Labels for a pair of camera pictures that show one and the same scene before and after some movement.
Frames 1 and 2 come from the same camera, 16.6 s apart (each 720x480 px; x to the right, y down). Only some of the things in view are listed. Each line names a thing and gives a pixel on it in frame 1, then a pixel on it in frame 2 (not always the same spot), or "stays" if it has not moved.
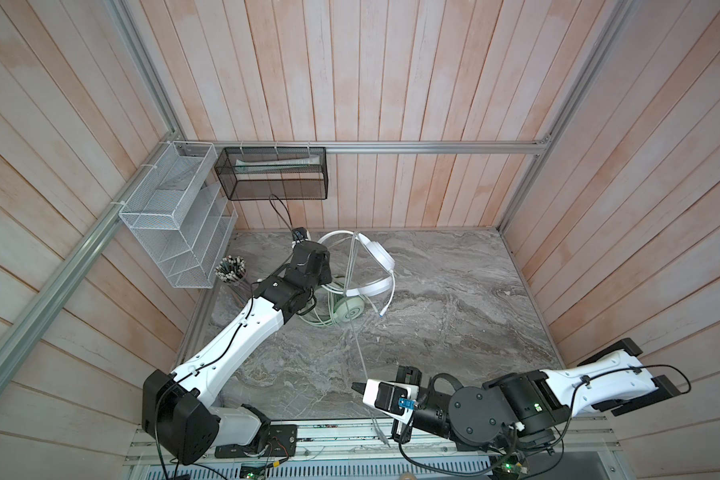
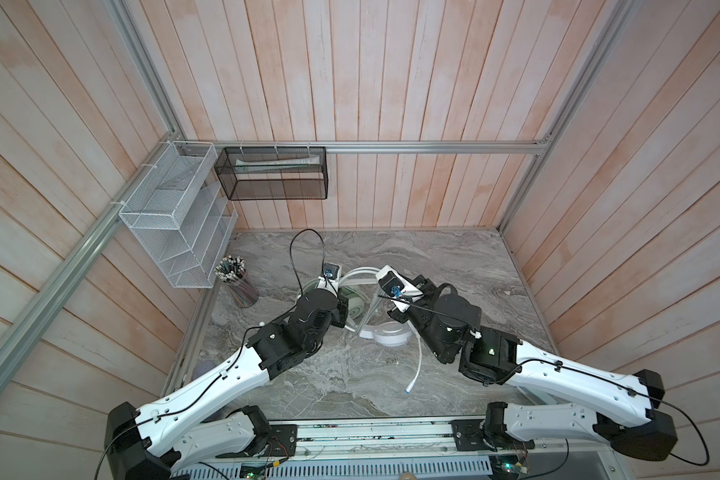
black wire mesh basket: [273, 173] stays
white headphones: [377, 287] → [386, 332]
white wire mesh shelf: [180, 214] stays
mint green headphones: [349, 309] stays
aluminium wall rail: [433, 145] stays
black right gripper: [402, 429] → [434, 291]
